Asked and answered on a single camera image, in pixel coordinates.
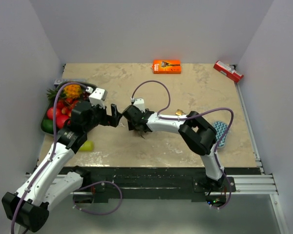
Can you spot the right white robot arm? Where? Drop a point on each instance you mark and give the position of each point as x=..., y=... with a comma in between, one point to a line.
x=197, y=133

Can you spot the blue zigzag patterned pouch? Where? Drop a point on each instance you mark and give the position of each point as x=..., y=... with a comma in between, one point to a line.
x=220, y=127

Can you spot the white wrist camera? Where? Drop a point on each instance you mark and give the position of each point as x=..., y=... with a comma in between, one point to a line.
x=97, y=96
x=139, y=103

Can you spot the green lime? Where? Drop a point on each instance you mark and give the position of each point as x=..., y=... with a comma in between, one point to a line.
x=47, y=126

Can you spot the orange razor box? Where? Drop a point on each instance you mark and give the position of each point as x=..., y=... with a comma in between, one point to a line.
x=166, y=66

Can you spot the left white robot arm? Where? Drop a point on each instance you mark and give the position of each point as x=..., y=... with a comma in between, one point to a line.
x=32, y=203

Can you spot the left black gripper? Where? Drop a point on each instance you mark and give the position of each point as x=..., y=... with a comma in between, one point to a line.
x=113, y=120

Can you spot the dark green fruit tray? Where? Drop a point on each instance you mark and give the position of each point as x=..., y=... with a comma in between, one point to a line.
x=56, y=98

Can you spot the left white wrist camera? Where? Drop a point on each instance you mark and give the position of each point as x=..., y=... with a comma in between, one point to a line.
x=97, y=96

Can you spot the small brass padlock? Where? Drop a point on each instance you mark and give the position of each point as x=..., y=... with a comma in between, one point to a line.
x=179, y=112

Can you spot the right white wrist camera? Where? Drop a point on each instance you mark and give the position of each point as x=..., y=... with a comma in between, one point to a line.
x=139, y=103

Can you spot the small white blue box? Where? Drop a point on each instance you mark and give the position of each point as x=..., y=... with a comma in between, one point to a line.
x=58, y=82

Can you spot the red apple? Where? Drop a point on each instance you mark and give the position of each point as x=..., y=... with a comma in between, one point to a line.
x=53, y=111
x=60, y=121

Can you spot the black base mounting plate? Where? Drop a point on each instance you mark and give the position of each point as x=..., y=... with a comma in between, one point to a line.
x=105, y=183

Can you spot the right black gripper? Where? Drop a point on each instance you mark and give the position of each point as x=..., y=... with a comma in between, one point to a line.
x=131, y=126

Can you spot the yellow green bottle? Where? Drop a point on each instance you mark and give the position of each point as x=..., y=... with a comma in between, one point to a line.
x=88, y=146

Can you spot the red white box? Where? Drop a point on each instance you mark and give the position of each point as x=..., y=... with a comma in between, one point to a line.
x=228, y=71

